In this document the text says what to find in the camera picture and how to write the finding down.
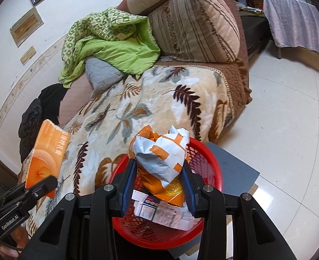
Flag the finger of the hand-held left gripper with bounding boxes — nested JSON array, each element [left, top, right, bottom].
[[27, 175, 57, 205]]

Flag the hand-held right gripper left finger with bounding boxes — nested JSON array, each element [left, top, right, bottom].
[[27, 158, 137, 260]]

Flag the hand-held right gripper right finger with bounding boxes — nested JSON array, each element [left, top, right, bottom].
[[181, 160, 298, 260]]

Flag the small white medicine box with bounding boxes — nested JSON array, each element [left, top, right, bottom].
[[132, 191, 177, 220]]

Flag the orange medicine box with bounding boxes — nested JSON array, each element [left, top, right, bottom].
[[25, 119, 71, 199]]

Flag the red plastic basket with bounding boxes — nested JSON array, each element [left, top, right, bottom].
[[107, 137, 223, 250]]

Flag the orange and white snack packet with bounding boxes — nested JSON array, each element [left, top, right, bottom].
[[127, 125, 191, 207]]

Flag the person's left hand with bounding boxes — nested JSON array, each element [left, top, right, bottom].
[[0, 227, 31, 259]]

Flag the grey stool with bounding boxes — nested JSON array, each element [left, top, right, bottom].
[[170, 141, 261, 260]]

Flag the black puffer jacket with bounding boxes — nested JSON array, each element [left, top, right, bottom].
[[18, 99, 45, 164]]

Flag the black cloth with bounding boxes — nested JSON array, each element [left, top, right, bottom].
[[37, 83, 69, 126]]

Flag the leaf-print fleece blanket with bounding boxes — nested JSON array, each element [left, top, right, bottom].
[[19, 65, 236, 239]]

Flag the grey quilted pillow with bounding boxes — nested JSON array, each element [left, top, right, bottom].
[[85, 57, 126, 98]]

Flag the brown sofa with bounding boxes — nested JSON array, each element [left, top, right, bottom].
[[58, 0, 253, 145]]

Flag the green quilt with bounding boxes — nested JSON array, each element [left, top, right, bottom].
[[59, 7, 161, 88]]

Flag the striped sofa cushion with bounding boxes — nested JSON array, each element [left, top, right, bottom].
[[148, 0, 241, 63]]

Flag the dark low bench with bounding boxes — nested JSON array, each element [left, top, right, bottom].
[[239, 12, 271, 59]]

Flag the table with lilac cloth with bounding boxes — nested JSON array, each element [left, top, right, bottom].
[[263, 0, 319, 58]]

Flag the black cable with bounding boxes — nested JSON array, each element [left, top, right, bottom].
[[0, 230, 23, 252]]

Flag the small wall plaque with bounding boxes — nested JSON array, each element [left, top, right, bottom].
[[20, 46, 37, 65]]

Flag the large wall plaque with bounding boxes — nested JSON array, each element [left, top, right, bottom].
[[9, 7, 44, 48]]

